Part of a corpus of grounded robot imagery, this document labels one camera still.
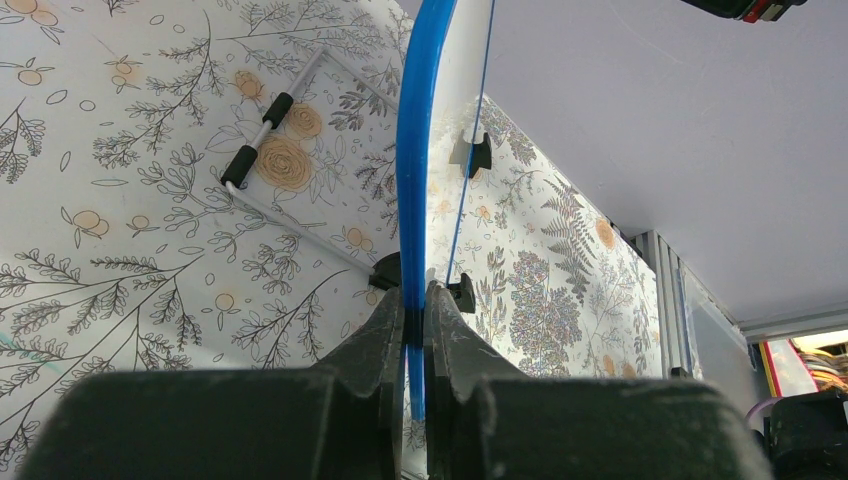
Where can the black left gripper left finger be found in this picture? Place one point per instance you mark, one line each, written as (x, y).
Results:
(340, 418)

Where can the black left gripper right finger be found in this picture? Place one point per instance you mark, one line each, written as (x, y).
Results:
(485, 419)

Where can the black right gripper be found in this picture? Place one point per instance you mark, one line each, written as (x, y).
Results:
(747, 10)

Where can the blue framed whiteboard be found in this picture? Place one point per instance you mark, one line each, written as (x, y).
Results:
(439, 141)

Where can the floral table cloth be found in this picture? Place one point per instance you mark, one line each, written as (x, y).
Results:
(201, 184)

